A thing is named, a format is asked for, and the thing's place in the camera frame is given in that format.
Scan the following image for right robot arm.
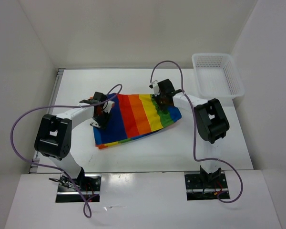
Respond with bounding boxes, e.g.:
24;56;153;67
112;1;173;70
150;79;230;187

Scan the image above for white plastic basket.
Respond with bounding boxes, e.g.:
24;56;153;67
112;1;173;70
192;53;245;100

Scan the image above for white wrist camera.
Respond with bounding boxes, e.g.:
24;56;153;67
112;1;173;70
102;100;115;114
149;80;160;96

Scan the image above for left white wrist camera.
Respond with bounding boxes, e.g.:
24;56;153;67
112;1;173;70
102;100;115;114

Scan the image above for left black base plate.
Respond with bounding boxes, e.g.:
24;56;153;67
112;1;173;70
49;173;102;203

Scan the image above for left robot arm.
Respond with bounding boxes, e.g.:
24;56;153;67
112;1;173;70
34;92;115;191

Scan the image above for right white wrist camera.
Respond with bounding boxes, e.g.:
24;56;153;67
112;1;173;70
149;80;160;96

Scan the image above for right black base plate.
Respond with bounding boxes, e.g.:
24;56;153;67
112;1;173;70
184;172;230;201

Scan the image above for rainbow striped shorts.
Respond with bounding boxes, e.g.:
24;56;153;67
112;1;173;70
93;94;182;149

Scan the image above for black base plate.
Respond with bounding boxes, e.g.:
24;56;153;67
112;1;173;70
49;173;102;203
184;172;230;201

